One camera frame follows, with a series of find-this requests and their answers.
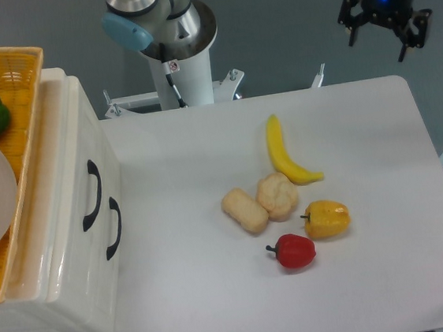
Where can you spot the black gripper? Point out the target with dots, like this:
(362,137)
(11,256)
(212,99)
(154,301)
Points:
(410,27)

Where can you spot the black top drawer handle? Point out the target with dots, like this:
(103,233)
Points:
(94,195)

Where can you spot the black drawer handle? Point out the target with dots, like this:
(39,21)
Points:
(115,228)
(94,195)

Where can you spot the white drawer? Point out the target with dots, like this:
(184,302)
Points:
(82,290)

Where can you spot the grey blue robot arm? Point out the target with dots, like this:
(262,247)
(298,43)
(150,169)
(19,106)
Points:
(149,14)

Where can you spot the white drawer cabinet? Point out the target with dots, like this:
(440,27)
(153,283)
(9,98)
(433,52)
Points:
(24,308)

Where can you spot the yellow banana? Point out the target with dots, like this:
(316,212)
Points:
(280,158)

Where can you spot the round bread bun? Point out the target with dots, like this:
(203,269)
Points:
(278,195)

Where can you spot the yellow bell pepper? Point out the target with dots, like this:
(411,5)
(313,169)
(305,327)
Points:
(325,218)

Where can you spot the oblong bread roll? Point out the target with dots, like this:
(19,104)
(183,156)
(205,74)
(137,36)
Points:
(245,210)

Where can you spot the red bell pepper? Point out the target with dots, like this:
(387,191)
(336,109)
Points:
(293,251)

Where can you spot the orange woven basket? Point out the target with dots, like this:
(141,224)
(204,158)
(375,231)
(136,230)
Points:
(20,72)

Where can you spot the black lower drawer handle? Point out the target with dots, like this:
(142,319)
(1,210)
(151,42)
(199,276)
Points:
(115,228)

